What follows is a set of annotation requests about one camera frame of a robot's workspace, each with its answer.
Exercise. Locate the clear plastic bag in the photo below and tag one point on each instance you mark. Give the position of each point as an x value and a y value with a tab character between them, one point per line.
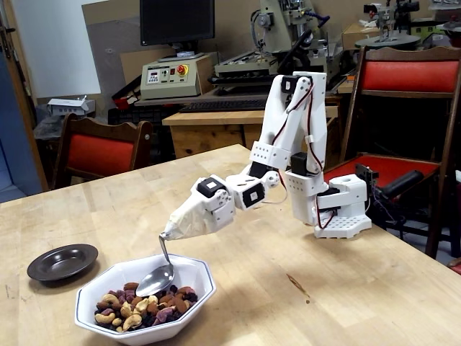
47	128

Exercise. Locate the mixed nuts and fruit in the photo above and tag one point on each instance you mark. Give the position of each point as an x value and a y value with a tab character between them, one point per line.
144	310

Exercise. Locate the grey board panel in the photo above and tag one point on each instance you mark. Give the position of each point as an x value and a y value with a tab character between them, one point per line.
108	54

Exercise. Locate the large wooden red-cushion chair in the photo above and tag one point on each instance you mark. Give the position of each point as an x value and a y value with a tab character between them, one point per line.
407	75

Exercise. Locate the brown cardboard sheet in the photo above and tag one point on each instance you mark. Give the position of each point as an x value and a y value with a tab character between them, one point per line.
131	68

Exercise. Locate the robot controller circuit board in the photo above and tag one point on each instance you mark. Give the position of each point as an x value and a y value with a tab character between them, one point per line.
365	173

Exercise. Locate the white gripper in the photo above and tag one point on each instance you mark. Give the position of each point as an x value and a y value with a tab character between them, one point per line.
202	208

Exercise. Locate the red object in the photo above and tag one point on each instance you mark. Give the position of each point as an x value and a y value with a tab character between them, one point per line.
456	268

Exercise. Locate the black plastic crate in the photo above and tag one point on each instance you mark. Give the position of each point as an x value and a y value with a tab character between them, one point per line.
133	116

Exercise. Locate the green box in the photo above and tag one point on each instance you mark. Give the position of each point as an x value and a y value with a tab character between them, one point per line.
428	30

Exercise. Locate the white octagonal bowl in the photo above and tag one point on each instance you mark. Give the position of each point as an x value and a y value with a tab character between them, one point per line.
108	277

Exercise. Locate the black red-edged case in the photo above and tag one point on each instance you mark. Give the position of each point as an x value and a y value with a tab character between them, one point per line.
124	99

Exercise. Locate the white paper model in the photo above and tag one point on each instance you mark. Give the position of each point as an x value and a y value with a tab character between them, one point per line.
68	106

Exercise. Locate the small wooden red-cushion chair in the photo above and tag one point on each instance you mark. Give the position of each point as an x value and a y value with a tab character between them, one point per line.
101	153

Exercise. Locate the bent metal spoon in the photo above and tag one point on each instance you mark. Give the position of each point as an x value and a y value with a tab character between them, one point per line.
155	283

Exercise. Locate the small mechanical device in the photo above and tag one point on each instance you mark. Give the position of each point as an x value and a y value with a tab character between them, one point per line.
385	18

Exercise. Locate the blue door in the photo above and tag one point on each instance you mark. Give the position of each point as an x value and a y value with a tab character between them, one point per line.
14	144

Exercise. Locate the black computer monitor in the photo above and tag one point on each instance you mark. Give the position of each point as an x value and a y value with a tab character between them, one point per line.
176	21

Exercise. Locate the white board panel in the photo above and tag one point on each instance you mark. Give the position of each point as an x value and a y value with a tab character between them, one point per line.
54	47

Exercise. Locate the beige milling machine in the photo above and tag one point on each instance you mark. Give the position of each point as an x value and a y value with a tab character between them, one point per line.
277	29

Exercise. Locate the beige masking tape wrap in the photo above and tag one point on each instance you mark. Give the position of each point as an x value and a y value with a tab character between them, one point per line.
191	225

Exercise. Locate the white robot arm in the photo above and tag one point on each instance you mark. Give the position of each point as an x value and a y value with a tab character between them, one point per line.
275	122

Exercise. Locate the beige control box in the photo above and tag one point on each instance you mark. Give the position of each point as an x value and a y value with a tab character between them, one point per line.
169	86

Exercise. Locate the black keyboard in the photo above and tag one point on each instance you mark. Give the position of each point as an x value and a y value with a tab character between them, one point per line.
223	105

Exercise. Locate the brown cardboard box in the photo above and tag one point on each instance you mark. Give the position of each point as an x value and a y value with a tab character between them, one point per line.
354	36

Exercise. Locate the dark round plate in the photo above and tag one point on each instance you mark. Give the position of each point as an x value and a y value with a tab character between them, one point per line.
61	261

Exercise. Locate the light wooden workbench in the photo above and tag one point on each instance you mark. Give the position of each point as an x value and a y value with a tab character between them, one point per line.
201	133

